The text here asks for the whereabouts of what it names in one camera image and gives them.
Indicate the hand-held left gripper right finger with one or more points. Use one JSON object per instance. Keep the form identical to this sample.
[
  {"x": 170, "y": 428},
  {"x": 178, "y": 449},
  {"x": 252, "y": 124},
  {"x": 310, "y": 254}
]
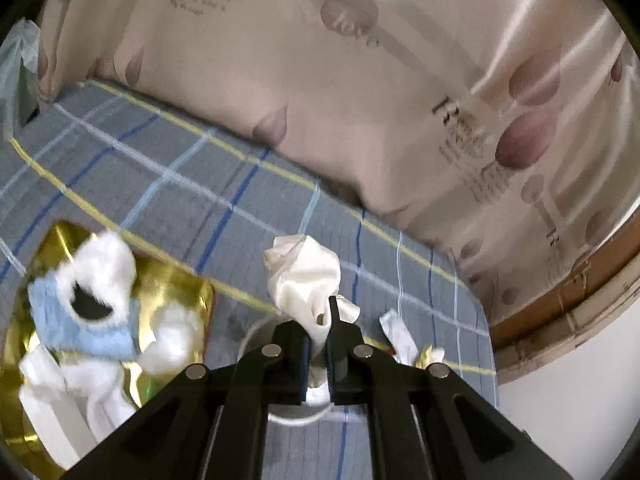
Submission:
[{"x": 331, "y": 360}]

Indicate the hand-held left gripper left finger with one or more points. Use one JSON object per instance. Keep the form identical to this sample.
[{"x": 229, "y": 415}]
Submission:
[{"x": 302, "y": 365}]

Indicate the cream satin scrunchie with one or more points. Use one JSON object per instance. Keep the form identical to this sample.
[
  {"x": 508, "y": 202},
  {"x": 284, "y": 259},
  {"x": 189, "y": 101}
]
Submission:
[{"x": 305, "y": 280}]

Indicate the gold foil tray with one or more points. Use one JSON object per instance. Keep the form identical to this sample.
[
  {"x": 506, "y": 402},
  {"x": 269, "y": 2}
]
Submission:
[{"x": 170, "y": 285}]

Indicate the light blue fluffy towel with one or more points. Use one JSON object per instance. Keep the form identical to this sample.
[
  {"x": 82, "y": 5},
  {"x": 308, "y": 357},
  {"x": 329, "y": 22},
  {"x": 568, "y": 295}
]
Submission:
[{"x": 100, "y": 340}]

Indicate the white socks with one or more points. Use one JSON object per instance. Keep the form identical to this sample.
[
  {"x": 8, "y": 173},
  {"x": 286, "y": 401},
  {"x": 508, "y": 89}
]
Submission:
[{"x": 100, "y": 390}]

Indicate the white fluffy mitt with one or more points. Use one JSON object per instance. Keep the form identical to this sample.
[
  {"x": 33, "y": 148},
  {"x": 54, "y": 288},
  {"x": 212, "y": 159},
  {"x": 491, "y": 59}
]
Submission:
[{"x": 110, "y": 260}]

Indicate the white ribbed cloth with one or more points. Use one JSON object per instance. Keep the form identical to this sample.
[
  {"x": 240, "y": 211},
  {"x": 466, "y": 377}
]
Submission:
[{"x": 45, "y": 410}]

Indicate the small white paper scrap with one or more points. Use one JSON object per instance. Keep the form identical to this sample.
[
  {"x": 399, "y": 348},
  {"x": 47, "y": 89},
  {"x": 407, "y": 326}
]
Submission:
[{"x": 397, "y": 335}]

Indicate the gold foil wrapper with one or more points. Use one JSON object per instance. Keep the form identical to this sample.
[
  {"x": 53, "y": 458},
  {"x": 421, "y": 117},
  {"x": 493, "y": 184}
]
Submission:
[{"x": 425, "y": 354}]

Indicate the grey plaid bed sheet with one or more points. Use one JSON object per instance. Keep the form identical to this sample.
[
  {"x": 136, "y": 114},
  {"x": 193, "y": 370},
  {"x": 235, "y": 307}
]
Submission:
[{"x": 200, "y": 185}]

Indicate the beige leaf-print curtain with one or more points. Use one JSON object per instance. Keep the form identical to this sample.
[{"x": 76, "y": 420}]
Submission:
[{"x": 300, "y": 85}]

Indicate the clear plastic bag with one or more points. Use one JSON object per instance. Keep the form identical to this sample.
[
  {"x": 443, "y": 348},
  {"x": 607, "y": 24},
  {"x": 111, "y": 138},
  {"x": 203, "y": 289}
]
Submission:
[{"x": 17, "y": 60}]

